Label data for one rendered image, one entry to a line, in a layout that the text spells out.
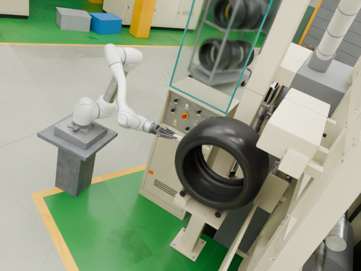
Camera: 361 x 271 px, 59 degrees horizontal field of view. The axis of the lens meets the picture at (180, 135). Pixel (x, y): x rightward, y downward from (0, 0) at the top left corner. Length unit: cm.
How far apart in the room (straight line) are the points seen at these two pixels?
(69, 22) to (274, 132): 627
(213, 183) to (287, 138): 100
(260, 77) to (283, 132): 68
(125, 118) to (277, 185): 112
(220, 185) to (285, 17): 121
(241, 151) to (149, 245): 150
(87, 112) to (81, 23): 478
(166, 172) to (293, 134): 180
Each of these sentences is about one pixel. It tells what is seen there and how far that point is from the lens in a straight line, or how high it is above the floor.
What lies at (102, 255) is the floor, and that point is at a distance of 294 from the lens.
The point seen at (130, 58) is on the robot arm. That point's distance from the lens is 255.
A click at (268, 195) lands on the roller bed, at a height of 103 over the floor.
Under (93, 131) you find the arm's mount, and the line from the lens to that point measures 295.
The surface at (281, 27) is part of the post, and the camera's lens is 205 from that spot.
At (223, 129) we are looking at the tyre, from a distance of 194.
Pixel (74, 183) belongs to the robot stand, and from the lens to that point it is 321.
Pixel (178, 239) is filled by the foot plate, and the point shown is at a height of 1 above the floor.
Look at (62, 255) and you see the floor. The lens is 292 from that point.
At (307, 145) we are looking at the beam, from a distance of 153.
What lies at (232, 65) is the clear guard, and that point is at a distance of 249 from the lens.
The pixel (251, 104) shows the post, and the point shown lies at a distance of 219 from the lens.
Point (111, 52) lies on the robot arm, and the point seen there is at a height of 151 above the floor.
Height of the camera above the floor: 240
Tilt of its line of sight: 32 degrees down
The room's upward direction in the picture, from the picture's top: 18 degrees clockwise
